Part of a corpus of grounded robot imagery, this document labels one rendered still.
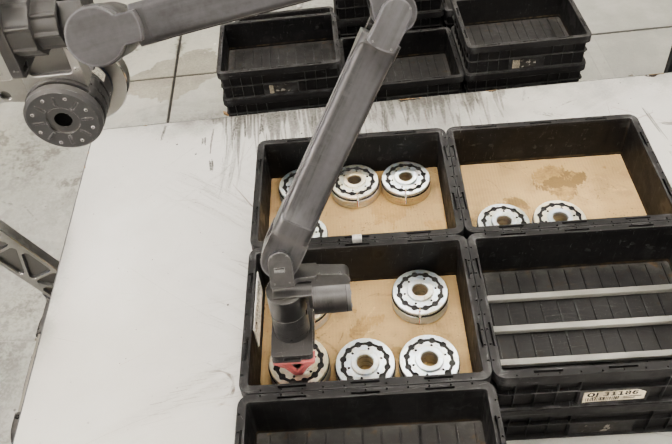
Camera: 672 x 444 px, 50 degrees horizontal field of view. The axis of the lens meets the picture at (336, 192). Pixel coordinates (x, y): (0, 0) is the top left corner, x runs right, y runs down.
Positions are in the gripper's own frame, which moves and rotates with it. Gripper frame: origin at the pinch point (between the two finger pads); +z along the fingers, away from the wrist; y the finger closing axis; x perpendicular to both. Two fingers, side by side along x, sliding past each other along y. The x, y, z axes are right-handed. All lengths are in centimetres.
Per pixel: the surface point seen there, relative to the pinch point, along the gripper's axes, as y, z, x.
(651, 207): 32, 3, -70
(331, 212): 38.5, 6.3, -5.9
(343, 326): 9.8, 6.1, -7.6
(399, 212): 37.1, 6.1, -20.1
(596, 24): 222, 89, -127
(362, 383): -7.6, -4.1, -10.6
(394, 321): 10.2, 6.0, -16.9
